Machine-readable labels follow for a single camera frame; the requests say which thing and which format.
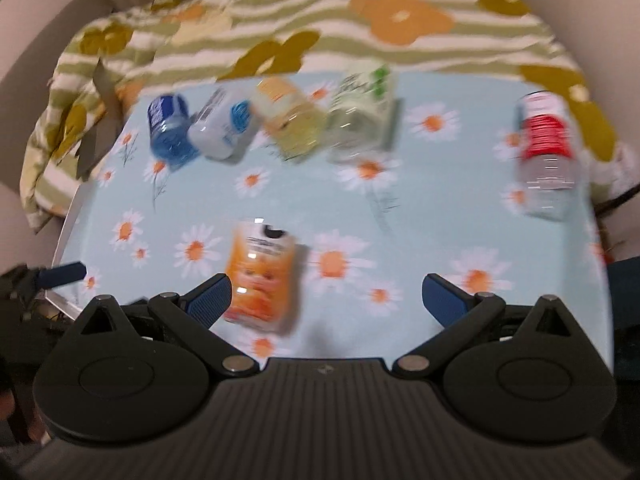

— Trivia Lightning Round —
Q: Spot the green striped floral quilt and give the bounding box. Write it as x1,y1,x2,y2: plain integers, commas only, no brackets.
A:
18,0,639,230

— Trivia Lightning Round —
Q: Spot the light blue daisy mat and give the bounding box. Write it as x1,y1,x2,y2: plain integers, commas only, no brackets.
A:
49,73,613,361

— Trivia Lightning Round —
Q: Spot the yellow label clear cup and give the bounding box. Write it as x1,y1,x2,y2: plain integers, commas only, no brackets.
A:
250,76,326,159

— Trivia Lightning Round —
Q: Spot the green white label cup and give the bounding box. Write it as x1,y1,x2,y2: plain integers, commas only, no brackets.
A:
323,58,396,164

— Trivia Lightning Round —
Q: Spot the red label clear cup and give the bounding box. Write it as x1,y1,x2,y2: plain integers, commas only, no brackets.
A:
518,91,579,221

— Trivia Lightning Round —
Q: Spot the orange dragon label cup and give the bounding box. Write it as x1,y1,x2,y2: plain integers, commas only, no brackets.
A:
224,218,296,332

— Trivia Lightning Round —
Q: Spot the white blue label cup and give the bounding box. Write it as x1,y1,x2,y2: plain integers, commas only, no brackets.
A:
188,86,259,164

